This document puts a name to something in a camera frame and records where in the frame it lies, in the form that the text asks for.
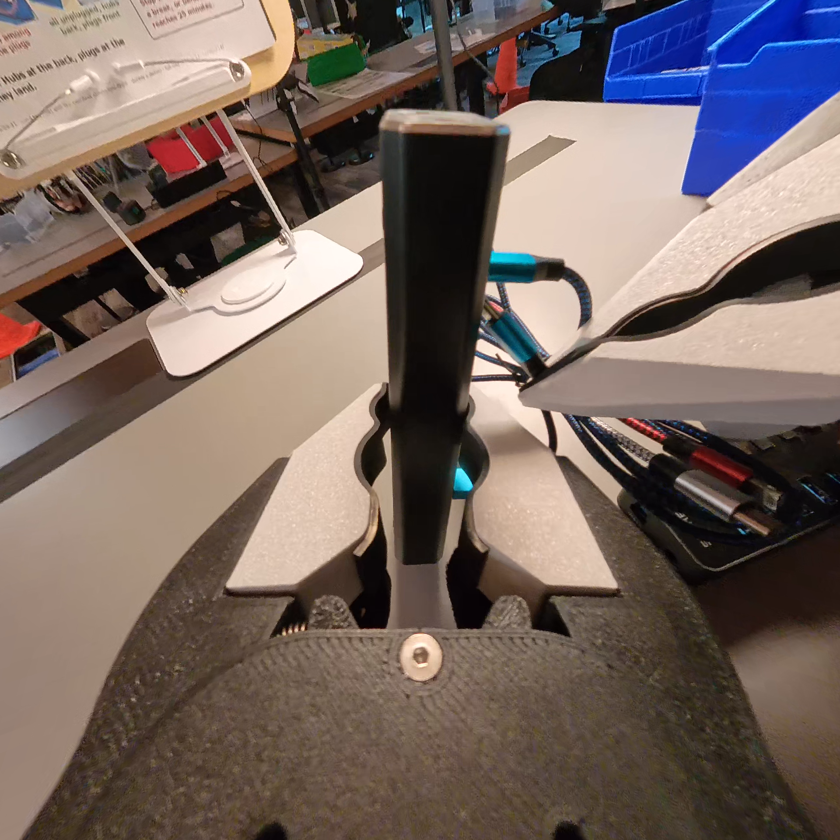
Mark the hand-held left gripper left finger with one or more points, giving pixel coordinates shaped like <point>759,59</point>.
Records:
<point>308,518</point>

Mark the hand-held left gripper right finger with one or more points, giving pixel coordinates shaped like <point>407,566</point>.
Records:
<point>531,518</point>

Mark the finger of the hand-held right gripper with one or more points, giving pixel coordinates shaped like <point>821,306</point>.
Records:
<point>689,380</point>
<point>754,210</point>

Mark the dark grey usb hub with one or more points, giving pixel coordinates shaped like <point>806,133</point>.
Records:
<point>439,262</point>

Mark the black usb hub blue ports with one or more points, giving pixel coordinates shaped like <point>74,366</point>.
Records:
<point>754,551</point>

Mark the large blue storage bin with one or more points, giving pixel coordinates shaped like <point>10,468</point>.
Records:
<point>649,65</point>
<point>741,118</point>

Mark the white document stand wooden board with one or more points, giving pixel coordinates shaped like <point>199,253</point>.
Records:
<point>315,262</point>

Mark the orange traffic cone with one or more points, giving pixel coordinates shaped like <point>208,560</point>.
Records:
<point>506,72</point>

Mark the grey metal pole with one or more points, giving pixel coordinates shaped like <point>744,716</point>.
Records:
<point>443,52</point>

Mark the black box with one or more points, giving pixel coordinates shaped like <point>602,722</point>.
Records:
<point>190,187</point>

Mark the long wooden desk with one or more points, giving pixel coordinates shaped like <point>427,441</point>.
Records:
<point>65,253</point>
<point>394,62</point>

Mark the green box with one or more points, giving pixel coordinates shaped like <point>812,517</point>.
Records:
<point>334,65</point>

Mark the printed instruction sheet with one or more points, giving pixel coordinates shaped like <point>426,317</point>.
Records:
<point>197,46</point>

